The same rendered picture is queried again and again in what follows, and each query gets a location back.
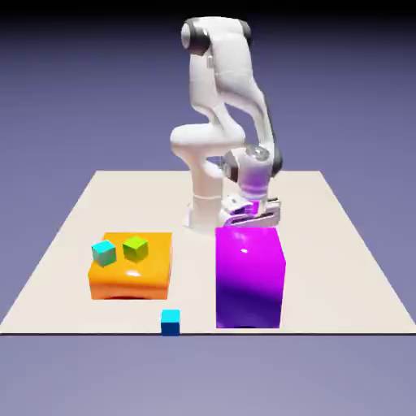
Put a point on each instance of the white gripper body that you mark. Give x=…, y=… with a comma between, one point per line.
x=264, y=219

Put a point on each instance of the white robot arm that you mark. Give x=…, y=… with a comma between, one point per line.
x=227, y=81

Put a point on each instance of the small green cube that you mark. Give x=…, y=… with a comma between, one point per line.
x=136, y=249

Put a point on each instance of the small blue cube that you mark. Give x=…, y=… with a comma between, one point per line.
x=170, y=321

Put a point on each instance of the small cyan cube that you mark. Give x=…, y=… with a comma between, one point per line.
x=104, y=254

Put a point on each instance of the large purple box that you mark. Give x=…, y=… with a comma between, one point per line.
x=248, y=276

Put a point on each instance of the large orange box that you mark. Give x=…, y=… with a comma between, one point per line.
x=136, y=276

